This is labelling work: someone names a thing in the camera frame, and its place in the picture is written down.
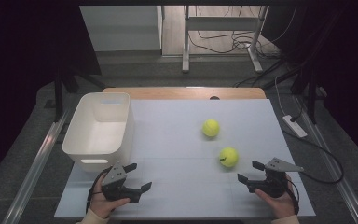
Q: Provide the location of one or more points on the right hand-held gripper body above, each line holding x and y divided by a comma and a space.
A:
276, 183

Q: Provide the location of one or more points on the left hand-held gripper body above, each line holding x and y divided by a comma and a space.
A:
113, 179

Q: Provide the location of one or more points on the yellow tennis ball black mark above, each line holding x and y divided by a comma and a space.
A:
230, 157

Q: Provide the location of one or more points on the white plastic bin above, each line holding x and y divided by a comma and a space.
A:
99, 137

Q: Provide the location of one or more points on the person's right hand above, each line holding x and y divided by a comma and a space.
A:
281, 207

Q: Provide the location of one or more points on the person's left hand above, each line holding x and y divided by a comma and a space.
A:
101, 205

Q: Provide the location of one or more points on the white table cover sheet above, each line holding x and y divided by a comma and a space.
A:
174, 149

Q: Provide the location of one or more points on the white power strip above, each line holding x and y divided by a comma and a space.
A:
294, 126

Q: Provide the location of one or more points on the dark table grommet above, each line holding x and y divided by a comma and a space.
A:
214, 98

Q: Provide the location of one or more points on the black metal stand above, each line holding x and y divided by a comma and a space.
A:
311, 93
58, 93

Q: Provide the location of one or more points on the white cabinet panel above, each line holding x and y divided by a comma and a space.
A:
121, 28

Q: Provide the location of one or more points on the aluminium floor rail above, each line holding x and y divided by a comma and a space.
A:
37, 168
332, 168

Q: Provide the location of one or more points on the white metal stand frame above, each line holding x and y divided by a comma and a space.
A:
185, 40

